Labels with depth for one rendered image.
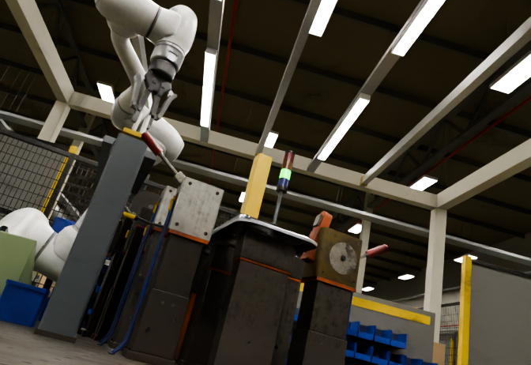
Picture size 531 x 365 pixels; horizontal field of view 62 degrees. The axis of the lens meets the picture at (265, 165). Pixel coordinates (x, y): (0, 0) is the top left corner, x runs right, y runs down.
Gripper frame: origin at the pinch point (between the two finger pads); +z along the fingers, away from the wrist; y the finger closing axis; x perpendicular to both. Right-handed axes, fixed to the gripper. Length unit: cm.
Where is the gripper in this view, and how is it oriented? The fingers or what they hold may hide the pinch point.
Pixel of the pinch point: (140, 126)
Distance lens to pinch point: 126.1
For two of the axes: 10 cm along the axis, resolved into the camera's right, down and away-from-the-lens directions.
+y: 7.8, 4.1, 4.7
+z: -2.3, 8.9, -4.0
